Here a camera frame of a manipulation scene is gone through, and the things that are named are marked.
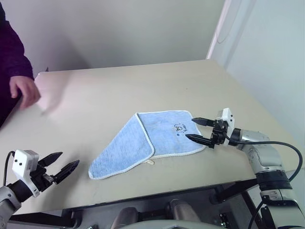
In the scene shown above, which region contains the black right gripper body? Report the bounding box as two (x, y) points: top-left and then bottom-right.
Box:
(210, 118), (232, 148)

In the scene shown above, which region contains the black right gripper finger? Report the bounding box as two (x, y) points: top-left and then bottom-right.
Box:
(184, 134), (213, 149)
(191, 117), (215, 127)

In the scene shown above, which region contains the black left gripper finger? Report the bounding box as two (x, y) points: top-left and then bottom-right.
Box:
(54, 160), (80, 185)
(38, 151), (63, 168)

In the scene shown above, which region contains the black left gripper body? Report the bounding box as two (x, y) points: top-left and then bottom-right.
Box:
(30, 164), (59, 193)

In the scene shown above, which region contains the light blue terry towel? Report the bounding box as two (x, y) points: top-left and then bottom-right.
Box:
(88, 110), (205, 180)

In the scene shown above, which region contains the person's bare hand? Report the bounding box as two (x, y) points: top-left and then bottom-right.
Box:
(9, 75), (41, 108)

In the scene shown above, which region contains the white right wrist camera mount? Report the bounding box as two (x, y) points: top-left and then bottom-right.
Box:
(215, 107), (236, 146)

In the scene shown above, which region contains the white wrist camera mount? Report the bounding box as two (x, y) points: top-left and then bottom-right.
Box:
(11, 149), (41, 198)
(215, 107), (236, 146)

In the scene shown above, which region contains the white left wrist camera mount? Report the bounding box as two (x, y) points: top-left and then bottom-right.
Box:
(11, 149), (41, 198)

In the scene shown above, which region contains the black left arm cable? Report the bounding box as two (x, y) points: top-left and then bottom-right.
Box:
(3, 150), (15, 187)

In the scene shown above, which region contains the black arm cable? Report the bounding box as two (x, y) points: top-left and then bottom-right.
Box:
(3, 150), (15, 187)
(234, 140), (300, 229)

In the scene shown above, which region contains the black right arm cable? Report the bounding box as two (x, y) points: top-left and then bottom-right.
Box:
(234, 140), (300, 229)

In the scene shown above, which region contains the black table frame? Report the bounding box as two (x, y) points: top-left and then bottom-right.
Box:
(9, 177), (262, 229)

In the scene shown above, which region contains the thin white wall cable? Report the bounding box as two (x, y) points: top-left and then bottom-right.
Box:
(215, 13), (236, 44)

